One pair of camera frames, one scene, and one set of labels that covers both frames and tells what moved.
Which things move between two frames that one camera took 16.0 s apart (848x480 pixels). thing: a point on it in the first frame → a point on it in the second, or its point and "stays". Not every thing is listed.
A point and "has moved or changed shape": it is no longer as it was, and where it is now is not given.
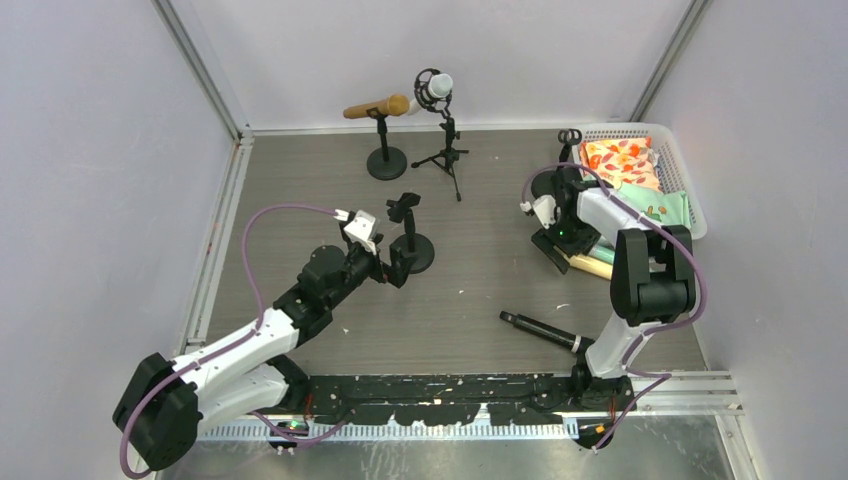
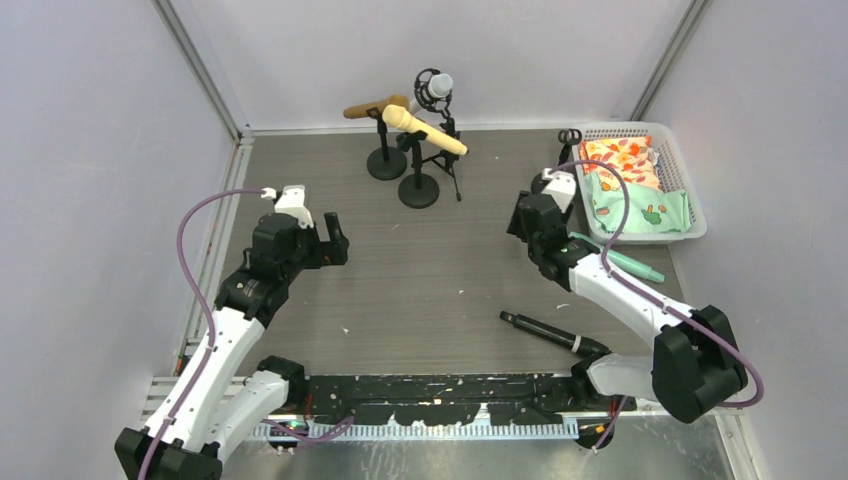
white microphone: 439,86 stays
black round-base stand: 412,241 → 417,190
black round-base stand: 385,163 stays
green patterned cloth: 661,208 stays
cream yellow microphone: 592,265 has moved or changed shape
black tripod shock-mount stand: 448,155 stays
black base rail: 440,400 stays
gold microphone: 397,105 stays
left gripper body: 386,266 → 324,248
